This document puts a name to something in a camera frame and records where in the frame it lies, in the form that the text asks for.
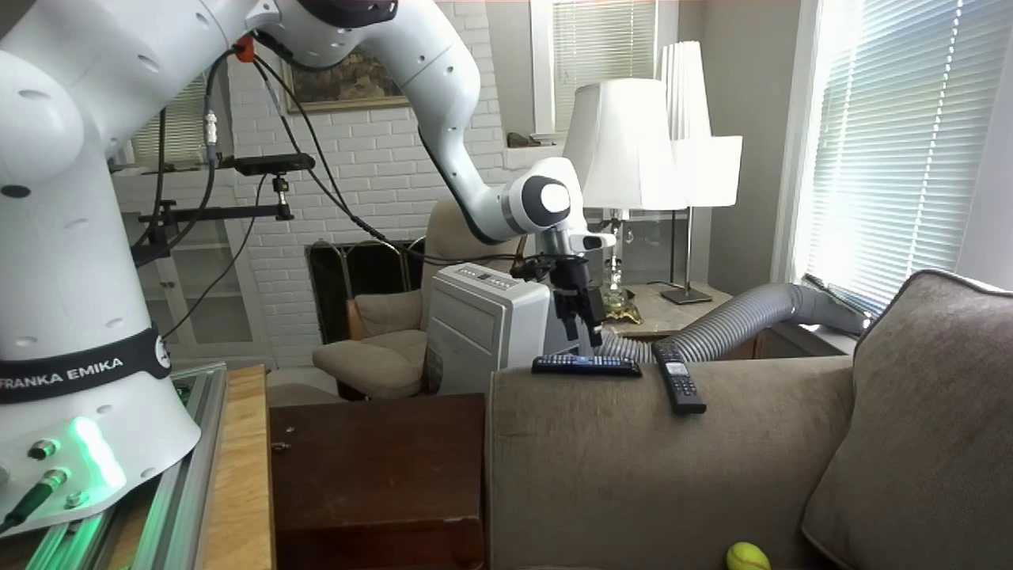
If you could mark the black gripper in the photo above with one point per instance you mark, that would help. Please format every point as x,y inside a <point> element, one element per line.
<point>575,287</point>

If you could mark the glossy black remote blue buttons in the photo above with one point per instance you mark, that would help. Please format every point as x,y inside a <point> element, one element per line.
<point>586,364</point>

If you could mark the matte black remote silver pad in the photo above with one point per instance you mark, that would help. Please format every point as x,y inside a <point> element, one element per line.
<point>680,380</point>

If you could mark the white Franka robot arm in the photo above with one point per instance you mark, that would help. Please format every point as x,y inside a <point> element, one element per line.
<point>82,210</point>

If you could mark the beige fabric sofa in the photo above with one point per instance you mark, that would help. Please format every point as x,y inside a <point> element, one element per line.
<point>652,477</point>

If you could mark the lamp side table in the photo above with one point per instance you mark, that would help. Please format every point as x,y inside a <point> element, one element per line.
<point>665,318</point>

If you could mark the white portable air conditioner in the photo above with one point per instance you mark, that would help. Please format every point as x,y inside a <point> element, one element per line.
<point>480,320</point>

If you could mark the white shade thin pole lamp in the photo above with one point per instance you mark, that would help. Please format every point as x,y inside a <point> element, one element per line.
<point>708,158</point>

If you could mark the beige armchair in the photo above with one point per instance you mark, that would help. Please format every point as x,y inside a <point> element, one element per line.
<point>368,359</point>

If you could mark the dark brown wooden side table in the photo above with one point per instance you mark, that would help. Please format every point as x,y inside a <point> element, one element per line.
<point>368,477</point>

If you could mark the yellow tennis ball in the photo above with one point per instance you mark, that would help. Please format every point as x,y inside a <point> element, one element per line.
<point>749,555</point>

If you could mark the white window blinds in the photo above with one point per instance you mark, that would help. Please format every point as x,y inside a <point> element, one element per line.
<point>905,136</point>

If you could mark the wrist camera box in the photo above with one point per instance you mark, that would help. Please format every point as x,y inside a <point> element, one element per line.
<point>596,240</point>

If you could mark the framed wall painting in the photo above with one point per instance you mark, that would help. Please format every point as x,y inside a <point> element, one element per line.
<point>349,83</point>

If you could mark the black external camera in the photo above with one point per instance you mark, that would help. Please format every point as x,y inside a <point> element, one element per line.
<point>270,161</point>

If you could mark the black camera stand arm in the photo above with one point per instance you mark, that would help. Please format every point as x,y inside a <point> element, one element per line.
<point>209,212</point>

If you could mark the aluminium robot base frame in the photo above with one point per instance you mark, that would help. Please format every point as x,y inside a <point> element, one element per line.
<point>158,495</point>

